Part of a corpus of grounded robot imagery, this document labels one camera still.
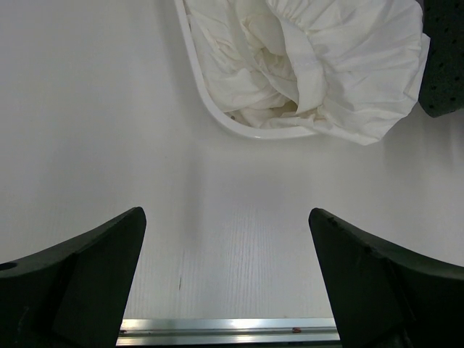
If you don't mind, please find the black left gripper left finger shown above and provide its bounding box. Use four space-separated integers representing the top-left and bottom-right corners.
1 207 146 347

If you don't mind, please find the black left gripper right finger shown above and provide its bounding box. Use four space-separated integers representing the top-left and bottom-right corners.
308 208 463 347

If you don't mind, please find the white ruffled skirt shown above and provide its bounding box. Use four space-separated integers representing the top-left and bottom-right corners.
183 1 430 145

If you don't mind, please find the dark grey dotted skirt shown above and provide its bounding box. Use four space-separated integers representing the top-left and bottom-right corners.
419 0 463 117

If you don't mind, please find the white perforated plastic basket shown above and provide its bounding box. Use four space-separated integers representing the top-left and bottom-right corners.
173 0 315 140

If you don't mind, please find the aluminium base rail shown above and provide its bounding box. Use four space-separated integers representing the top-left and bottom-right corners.
117 318 341 347

